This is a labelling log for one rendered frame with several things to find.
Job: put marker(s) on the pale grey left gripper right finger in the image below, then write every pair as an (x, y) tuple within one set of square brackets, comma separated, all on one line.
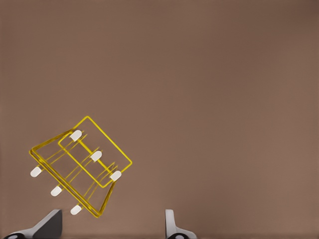
[(172, 225)]

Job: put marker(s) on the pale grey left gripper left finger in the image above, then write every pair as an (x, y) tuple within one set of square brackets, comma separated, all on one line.
[(47, 225)]

